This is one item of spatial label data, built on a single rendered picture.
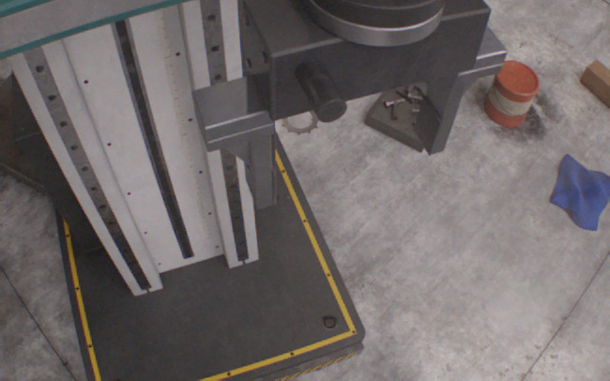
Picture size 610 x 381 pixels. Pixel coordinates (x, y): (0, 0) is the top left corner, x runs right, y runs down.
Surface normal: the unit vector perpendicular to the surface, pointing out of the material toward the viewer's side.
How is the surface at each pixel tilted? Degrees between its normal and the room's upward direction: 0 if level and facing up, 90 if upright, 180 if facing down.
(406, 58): 90
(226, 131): 90
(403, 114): 0
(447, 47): 90
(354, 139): 0
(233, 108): 0
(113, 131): 90
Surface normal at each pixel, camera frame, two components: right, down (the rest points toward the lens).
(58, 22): 0.35, 0.77
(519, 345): 0.01, -0.57
